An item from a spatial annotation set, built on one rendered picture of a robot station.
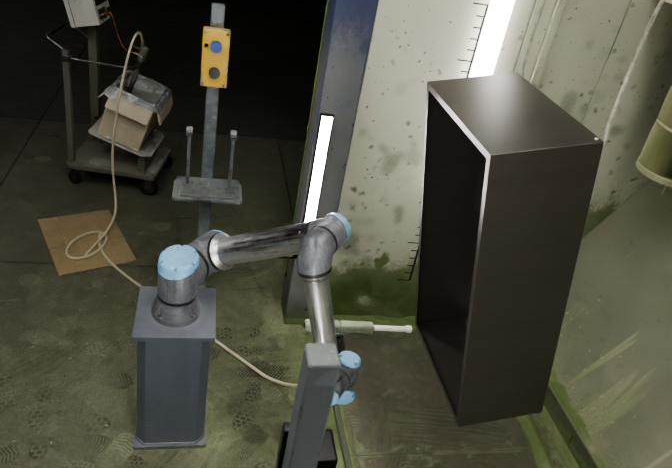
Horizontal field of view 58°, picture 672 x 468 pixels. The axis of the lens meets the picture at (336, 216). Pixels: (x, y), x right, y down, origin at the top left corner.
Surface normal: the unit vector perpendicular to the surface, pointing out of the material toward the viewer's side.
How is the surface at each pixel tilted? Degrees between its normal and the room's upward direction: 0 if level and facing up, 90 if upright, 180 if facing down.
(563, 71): 90
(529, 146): 12
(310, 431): 90
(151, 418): 90
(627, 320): 57
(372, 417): 0
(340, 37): 90
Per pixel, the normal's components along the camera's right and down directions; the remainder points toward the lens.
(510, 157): 0.18, 0.54
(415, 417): 0.17, -0.85
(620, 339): -0.73, -0.51
